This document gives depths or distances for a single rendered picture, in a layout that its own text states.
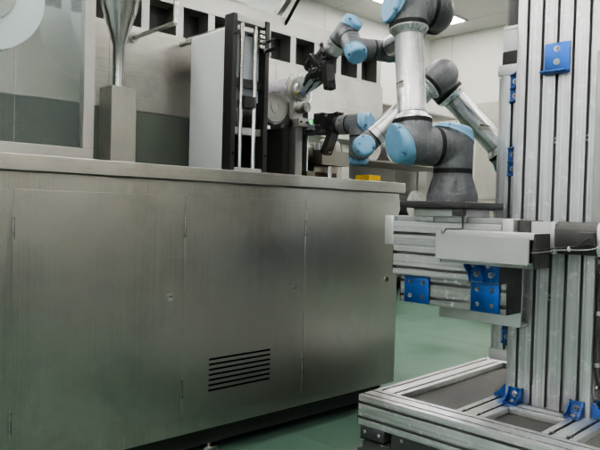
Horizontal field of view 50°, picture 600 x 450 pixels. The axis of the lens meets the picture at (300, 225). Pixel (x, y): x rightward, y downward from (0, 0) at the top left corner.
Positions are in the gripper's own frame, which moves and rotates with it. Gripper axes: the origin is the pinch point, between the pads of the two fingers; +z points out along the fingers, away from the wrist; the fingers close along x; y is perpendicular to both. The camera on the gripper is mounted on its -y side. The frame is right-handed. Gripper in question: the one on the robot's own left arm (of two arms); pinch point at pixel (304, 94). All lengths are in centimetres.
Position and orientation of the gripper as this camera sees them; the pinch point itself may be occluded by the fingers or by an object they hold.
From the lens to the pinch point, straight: 258.2
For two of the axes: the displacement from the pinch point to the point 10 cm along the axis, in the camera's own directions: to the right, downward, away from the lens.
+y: -4.2, -7.9, 4.5
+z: -5.4, 6.1, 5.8
